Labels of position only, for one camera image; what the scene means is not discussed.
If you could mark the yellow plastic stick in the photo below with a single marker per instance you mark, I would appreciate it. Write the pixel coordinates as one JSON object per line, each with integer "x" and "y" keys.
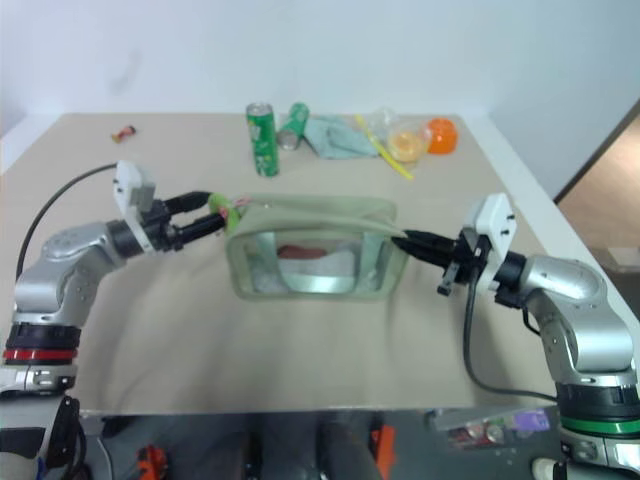
{"x": 387, "y": 152}

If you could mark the grey tray with small parts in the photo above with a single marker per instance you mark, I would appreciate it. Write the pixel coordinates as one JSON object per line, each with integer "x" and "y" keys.
{"x": 490, "y": 425}

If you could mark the teal cloth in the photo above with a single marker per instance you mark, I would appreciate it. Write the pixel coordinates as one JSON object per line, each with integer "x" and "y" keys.
{"x": 340, "y": 137}

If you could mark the green soda can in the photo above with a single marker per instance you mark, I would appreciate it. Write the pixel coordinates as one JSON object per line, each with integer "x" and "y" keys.
{"x": 294, "y": 125}
{"x": 263, "y": 142}

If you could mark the clear plastic cup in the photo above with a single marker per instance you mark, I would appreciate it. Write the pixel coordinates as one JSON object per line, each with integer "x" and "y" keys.
{"x": 405, "y": 140}

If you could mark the small red candy wrapper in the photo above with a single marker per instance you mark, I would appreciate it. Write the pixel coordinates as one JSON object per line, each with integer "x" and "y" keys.
{"x": 124, "y": 133}

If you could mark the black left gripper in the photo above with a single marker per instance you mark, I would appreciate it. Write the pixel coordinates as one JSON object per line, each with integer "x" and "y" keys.
{"x": 160, "y": 225}

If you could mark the green transparent zip pouch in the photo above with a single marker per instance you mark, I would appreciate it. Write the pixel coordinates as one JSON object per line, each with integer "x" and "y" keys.
{"x": 320, "y": 210}

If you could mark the orange plastic ball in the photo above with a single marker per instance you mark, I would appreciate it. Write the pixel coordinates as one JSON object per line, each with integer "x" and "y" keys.
{"x": 444, "y": 136}

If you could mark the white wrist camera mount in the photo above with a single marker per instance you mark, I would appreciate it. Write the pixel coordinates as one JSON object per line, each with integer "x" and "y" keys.
{"x": 492, "y": 220}
{"x": 131, "y": 181}

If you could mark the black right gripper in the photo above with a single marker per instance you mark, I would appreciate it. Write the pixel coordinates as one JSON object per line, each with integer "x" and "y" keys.
{"x": 467, "y": 257}

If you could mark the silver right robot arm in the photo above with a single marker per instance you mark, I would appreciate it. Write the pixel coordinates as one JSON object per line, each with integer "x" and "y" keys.
{"x": 575, "y": 310}

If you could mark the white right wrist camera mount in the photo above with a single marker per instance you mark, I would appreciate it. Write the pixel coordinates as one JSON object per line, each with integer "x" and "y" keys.
{"x": 492, "y": 220}

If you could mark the brown wooden door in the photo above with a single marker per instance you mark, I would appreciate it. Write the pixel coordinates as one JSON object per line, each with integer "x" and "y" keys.
{"x": 607, "y": 160}

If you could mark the cardboard box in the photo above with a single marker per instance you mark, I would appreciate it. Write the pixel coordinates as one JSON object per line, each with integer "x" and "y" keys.
{"x": 625, "y": 257}

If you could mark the orange black tool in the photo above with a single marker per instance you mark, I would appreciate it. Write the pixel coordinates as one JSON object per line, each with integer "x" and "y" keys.
{"x": 152, "y": 462}
{"x": 384, "y": 450}

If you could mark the white item inside pouch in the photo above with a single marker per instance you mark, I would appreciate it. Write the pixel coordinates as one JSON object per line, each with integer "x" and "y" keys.
{"x": 330, "y": 262}

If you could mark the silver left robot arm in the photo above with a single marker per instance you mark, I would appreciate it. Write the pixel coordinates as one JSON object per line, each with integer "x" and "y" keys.
{"x": 75, "y": 255}

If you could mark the red item inside pouch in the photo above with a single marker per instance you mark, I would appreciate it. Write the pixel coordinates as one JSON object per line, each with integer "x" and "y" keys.
{"x": 300, "y": 251}

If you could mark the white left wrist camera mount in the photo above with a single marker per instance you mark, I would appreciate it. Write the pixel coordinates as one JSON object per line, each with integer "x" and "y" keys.
{"x": 131, "y": 181}

